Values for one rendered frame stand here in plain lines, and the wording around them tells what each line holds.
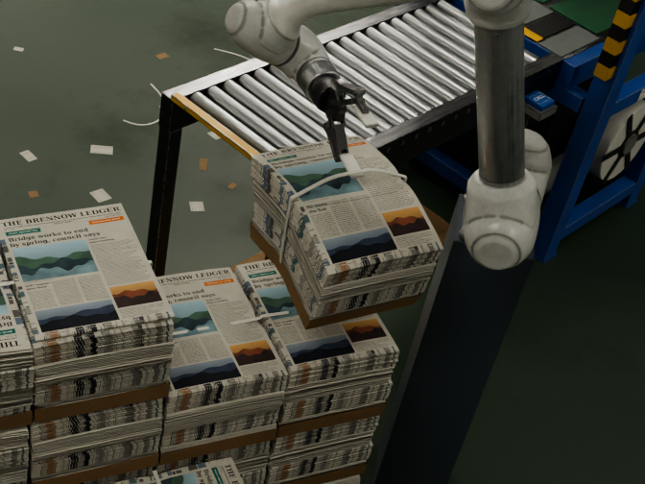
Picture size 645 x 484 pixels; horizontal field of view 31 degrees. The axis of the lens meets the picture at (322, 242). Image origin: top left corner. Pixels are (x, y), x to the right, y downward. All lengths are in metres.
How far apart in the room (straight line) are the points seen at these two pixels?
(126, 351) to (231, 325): 0.41
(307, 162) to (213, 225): 1.66
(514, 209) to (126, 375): 0.90
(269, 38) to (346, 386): 0.83
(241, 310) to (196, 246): 1.45
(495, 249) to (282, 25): 0.67
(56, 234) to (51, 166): 1.96
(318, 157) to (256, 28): 0.34
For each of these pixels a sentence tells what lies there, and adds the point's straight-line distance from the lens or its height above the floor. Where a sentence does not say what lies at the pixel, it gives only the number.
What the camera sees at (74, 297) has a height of 1.07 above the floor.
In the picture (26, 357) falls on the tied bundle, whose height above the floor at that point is 1.04.
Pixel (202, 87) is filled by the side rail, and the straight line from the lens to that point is 3.54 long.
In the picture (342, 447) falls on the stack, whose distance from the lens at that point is 2.96.
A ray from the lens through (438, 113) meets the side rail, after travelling 3.66.
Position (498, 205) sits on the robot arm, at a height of 1.25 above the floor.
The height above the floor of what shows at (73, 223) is 1.07.
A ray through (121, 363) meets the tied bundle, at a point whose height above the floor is 0.97.
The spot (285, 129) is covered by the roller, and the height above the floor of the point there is 0.79.
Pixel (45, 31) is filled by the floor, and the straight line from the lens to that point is 5.29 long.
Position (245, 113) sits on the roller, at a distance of 3.47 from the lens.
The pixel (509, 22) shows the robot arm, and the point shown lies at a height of 1.67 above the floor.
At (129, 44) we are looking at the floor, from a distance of 5.25.
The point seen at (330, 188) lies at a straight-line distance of 2.58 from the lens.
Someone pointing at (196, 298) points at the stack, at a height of 0.83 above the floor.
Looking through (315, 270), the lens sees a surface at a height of 1.11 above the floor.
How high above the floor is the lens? 2.72
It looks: 39 degrees down
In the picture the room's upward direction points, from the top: 13 degrees clockwise
